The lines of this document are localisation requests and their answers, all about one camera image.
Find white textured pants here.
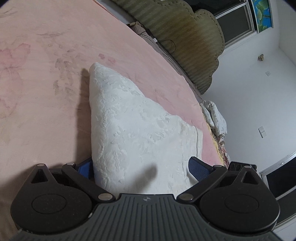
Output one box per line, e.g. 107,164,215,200
89,63,203,196

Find blue floral curtain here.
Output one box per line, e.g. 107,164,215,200
251,0,273,33

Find yellow zebra patterned blanket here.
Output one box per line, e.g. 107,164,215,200
207,124,231,168

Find white printed pillow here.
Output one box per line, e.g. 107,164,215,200
200,100,228,137

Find white wall socket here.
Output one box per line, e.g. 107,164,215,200
258,126,267,138

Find olive green padded headboard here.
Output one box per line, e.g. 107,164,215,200
115,0,225,94

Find dark aluminium frame window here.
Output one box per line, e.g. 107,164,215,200
187,0,255,47

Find black charging cable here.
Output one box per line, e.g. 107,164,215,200
129,22,176,55

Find small wall hook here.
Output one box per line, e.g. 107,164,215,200
258,54,264,61

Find pink bed sheet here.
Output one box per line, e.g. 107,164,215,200
1,1,222,240

